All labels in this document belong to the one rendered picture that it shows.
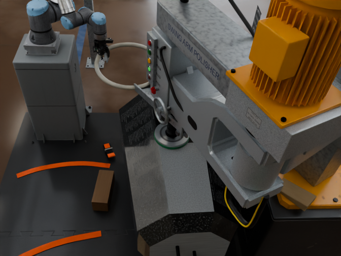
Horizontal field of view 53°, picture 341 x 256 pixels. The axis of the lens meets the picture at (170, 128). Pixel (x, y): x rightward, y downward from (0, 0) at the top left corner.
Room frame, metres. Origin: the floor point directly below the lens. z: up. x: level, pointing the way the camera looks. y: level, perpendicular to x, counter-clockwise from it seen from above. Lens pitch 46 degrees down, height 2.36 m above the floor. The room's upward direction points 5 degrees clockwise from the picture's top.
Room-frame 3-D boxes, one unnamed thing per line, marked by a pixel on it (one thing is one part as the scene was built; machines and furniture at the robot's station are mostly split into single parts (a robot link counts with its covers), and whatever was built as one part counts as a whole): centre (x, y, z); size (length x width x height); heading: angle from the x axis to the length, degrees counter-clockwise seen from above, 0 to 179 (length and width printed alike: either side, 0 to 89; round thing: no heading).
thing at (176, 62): (1.38, -0.05, 1.30); 0.36 x 0.22 x 0.45; 32
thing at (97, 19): (2.08, 0.54, 1.17); 0.10 x 0.09 x 0.12; 52
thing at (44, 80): (2.21, 1.01, 0.43); 0.50 x 0.50 x 0.85; 8
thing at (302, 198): (1.11, -0.71, 0.80); 0.20 x 0.10 x 0.05; 47
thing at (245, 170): (0.89, -0.36, 1.32); 0.19 x 0.19 x 0.20
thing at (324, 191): (1.30, -0.86, 0.76); 0.49 x 0.49 x 0.05; 7
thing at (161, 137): (1.45, -0.01, 0.83); 0.21 x 0.21 x 0.01
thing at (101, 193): (1.49, 0.48, 0.07); 0.30 x 0.12 x 0.12; 1
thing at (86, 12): (2.14, 0.64, 1.18); 0.12 x 0.12 x 0.09; 52
